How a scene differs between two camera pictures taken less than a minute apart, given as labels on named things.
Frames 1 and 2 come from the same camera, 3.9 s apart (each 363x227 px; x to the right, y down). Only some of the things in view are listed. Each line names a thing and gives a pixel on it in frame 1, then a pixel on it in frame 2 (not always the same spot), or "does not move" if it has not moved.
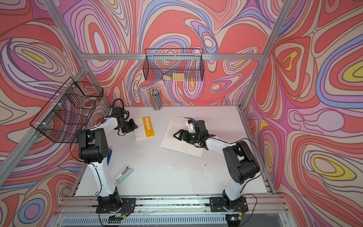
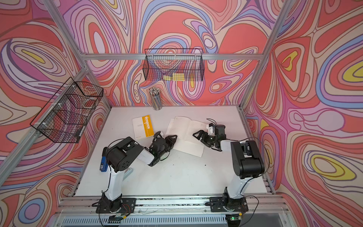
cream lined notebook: [145, 129] does not move
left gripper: [132, 126] → [170, 141]
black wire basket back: [163, 62] does not move
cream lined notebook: [169, 142] does not move
